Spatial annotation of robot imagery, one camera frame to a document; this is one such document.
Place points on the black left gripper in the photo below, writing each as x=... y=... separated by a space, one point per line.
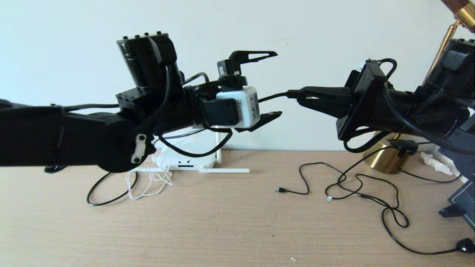
x=196 y=100

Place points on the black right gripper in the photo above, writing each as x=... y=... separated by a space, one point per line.
x=397 y=107

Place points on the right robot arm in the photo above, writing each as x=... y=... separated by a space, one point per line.
x=452 y=74

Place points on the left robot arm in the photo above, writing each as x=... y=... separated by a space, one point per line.
x=55 y=137

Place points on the white router with antennas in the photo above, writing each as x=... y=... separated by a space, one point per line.
x=174 y=159

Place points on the brass desk lamp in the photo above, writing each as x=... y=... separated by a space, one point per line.
x=386 y=163

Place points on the white crumpled tissue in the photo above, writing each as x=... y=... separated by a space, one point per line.
x=434 y=161

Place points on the dark panel on stand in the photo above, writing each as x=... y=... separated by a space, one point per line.
x=464 y=202

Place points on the black round desk grommet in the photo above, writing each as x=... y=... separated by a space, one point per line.
x=53 y=170

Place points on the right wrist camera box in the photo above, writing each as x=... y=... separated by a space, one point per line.
x=362 y=96

